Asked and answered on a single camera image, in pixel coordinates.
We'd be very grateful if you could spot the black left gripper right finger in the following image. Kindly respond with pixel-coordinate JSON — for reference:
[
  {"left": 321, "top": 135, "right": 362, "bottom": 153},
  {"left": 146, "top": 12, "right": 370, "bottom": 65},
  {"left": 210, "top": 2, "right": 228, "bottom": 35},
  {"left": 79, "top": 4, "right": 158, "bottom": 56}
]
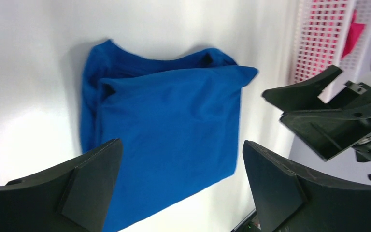
[{"left": 243, "top": 141, "right": 371, "bottom": 232}]

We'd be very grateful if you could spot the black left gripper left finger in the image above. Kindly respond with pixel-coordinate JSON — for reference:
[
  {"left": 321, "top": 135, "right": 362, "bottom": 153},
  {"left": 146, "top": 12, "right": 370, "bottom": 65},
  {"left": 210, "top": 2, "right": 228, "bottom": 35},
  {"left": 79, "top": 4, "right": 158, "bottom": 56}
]
[{"left": 0, "top": 139, "right": 123, "bottom": 232}]

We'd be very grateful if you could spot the blue panda print t-shirt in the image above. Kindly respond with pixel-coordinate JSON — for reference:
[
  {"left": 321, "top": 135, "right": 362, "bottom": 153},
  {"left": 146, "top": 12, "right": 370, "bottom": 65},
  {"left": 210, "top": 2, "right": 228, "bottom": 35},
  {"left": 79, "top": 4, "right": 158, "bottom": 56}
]
[{"left": 80, "top": 40, "right": 258, "bottom": 232}]

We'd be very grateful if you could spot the white plastic laundry basket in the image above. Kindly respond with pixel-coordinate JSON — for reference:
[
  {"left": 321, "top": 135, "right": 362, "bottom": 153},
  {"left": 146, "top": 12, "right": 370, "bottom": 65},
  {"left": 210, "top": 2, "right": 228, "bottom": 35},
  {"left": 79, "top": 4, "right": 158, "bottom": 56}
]
[{"left": 290, "top": 0, "right": 371, "bottom": 102}]

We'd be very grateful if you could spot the pink t-shirt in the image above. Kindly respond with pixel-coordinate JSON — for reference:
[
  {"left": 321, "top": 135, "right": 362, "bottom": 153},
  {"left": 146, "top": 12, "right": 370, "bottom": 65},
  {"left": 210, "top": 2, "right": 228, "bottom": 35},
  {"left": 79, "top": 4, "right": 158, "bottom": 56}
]
[{"left": 297, "top": 0, "right": 367, "bottom": 81}]

